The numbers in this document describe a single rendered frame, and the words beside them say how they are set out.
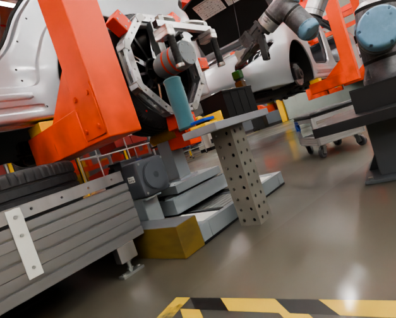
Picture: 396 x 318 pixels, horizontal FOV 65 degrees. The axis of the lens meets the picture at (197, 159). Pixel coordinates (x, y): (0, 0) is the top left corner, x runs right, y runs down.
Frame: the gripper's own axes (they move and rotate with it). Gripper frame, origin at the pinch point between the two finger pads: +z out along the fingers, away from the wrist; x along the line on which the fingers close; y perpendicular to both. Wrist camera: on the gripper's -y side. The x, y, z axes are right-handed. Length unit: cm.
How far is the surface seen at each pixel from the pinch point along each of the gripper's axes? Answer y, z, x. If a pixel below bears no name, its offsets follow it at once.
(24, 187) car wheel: -1, 54, 91
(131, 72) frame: 29, 31, 31
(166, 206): -29, 66, 31
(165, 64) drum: 27.4, 24.3, 11.0
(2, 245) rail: -19, 52, 107
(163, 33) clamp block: 28.5, 7.3, 25.0
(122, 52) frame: 40, 28, 29
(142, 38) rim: 58, 32, -3
